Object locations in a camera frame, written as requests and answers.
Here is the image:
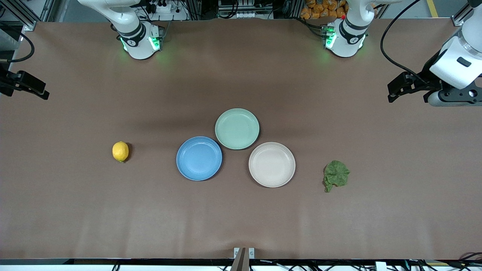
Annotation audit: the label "orange snack bags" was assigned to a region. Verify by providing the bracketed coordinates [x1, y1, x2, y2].
[300, 0, 349, 20]

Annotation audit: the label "green lettuce leaf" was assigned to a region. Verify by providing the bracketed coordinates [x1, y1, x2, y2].
[323, 160, 351, 193]

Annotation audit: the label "blue plate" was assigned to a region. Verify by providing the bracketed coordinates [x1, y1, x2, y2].
[176, 136, 223, 181]

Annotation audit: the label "pale green plate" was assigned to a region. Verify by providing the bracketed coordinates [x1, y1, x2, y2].
[215, 108, 260, 150]

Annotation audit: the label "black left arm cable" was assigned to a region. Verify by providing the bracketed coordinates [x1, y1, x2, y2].
[380, 0, 430, 84]

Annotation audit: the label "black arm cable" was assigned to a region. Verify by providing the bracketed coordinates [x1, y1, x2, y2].
[0, 23, 35, 63]
[380, 0, 430, 84]

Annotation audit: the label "yellow lemon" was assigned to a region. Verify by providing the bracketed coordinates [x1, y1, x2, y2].
[112, 141, 130, 163]

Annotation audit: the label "aluminium frame profile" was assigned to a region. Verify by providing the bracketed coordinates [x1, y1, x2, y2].
[0, 0, 51, 31]
[452, 0, 476, 27]

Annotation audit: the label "beige plate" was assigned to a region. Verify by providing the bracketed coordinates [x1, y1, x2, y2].
[249, 142, 296, 188]

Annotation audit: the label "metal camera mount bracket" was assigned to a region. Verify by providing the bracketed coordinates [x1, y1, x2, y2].
[230, 247, 255, 271]

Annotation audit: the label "white power strip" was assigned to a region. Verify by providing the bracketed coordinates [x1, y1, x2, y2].
[145, 2, 189, 21]

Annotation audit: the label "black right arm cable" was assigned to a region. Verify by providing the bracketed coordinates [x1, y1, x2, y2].
[0, 23, 35, 63]

